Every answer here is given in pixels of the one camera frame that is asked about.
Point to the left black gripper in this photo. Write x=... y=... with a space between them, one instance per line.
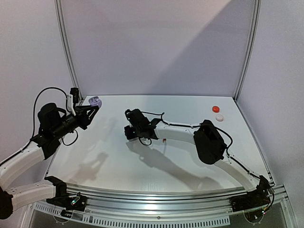
x=80 y=111

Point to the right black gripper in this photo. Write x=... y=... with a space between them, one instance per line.
x=128 y=132

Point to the purple charging case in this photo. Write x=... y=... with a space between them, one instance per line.
x=95 y=101

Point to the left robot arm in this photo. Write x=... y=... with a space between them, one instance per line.
x=55 y=123

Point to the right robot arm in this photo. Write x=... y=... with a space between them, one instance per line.
x=210 y=146

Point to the red charging case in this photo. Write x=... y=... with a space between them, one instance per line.
x=216 y=109

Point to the pink charging case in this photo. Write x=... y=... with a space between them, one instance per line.
x=219 y=117

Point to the left aluminium frame post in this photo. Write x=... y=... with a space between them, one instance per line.
x=65 y=45

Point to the aluminium frame post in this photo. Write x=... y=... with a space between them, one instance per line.
x=65 y=45
x=249 y=49

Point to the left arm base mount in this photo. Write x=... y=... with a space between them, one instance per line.
x=70 y=201

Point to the front aluminium rail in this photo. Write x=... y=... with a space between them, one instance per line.
x=158 y=202

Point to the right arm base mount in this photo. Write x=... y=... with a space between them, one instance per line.
x=249 y=200

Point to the right aluminium frame post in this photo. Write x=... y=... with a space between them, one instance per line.
x=249 y=49

